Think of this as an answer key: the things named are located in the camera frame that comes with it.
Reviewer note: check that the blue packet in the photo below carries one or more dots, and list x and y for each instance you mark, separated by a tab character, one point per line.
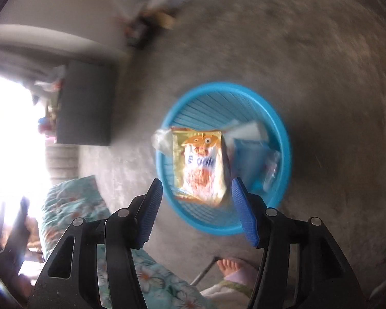
249	161

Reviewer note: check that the thin metal rod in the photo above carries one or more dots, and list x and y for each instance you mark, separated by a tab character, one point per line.
204	270

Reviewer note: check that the pile of colourful items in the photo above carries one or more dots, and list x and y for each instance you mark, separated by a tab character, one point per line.
50	103

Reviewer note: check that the grey ribbed panel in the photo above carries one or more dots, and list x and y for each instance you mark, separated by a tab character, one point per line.
62	162

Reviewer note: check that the person's foot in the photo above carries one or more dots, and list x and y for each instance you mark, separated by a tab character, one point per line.
233	265

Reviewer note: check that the pile of cloths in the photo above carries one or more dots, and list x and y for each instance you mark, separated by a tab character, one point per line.
167	3

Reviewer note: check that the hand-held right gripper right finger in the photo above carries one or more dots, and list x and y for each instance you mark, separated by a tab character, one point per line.
246	212

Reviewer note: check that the white crumpled paper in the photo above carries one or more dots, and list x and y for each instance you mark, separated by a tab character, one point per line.
247	130

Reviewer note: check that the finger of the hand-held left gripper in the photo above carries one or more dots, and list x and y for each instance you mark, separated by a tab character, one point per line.
19	222

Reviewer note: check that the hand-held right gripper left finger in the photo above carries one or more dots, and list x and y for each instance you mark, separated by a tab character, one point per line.
151	212

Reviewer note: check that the person's trouser leg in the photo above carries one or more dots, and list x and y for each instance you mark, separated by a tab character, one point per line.
241	280

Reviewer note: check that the crumpled clear plastic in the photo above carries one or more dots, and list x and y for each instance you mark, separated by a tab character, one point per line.
162	140

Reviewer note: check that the dark cabinet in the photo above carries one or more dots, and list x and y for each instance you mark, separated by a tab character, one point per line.
83	103

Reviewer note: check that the blue plastic mesh basket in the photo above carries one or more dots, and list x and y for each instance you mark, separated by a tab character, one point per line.
212	106

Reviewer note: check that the orange snack packet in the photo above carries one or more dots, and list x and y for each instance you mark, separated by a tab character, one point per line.
199	167

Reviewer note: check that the bright window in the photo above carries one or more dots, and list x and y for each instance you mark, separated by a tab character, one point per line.
13	135

